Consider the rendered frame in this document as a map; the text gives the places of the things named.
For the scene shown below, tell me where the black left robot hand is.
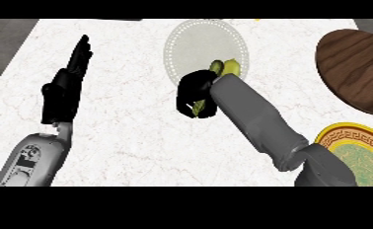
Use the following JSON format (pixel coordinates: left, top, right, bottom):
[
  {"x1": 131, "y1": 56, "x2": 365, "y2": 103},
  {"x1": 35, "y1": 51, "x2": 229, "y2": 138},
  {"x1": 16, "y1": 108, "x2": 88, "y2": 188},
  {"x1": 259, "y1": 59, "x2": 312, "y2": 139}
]
[{"x1": 39, "y1": 35, "x2": 94, "y2": 125}]

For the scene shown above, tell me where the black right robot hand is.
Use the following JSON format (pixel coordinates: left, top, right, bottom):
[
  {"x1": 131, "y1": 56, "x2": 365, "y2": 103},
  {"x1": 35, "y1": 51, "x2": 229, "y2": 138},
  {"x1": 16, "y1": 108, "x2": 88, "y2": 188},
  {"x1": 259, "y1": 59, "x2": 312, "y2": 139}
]
[{"x1": 175, "y1": 69, "x2": 219, "y2": 119}]

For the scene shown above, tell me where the yellow green squash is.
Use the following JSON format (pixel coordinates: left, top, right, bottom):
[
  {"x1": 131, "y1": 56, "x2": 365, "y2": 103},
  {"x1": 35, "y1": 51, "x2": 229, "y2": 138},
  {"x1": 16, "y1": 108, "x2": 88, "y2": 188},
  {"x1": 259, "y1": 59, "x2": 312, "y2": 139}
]
[{"x1": 189, "y1": 57, "x2": 241, "y2": 118}]

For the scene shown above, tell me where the pale oval placemat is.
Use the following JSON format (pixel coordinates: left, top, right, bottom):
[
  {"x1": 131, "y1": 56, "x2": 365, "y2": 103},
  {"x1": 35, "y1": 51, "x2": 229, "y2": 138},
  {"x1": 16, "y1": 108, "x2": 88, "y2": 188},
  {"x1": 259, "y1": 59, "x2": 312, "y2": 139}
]
[{"x1": 161, "y1": 19, "x2": 250, "y2": 88}]

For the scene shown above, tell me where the brown wooden bowl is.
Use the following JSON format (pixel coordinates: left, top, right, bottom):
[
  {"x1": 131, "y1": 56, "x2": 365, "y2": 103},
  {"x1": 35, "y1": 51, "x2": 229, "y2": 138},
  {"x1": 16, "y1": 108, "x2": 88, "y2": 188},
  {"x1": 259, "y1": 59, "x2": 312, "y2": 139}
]
[{"x1": 313, "y1": 29, "x2": 373, "y2": 115}]

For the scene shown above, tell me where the yellow rimmed green plate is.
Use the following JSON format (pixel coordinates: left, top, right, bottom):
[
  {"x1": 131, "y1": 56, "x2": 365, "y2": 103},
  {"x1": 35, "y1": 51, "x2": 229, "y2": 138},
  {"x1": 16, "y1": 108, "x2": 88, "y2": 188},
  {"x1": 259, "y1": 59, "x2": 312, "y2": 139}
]
[{"x1": 312, "y1": 121, "x2": 373, "y2": 188}]

